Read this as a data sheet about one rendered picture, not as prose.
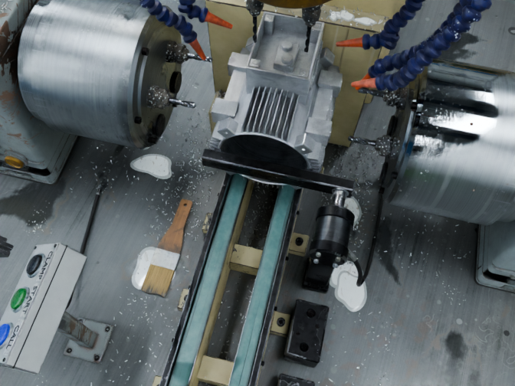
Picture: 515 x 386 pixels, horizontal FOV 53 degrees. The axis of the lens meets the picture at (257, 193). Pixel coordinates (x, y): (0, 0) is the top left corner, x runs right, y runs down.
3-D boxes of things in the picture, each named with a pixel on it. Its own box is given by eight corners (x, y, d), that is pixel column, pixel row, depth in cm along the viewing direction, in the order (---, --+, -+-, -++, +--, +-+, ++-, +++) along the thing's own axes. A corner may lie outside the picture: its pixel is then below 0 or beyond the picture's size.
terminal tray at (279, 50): (261, 41, 91) (262, 10, 84) (321, 53, 90) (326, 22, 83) (244, 96, 86) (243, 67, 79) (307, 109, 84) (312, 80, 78)
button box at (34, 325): (63, 257, 80) (33, 243, 77) (89, 256, 76) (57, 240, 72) (14, 370, 73) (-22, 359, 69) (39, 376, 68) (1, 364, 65)
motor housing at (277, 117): (240, 91, 105) (237, 21, 88) (332, 110, 103) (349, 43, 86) (212, 175, 96) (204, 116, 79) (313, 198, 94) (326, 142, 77)
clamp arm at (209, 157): (353, 185, 87) (206, 153, 89) (356, 177, 84) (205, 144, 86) (349, 204, 85) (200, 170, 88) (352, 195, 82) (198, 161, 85)
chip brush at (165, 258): (176, 197, 107) (175, 196, 107) (199, 204, 107) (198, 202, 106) (140, 292, 99) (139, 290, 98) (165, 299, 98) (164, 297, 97)
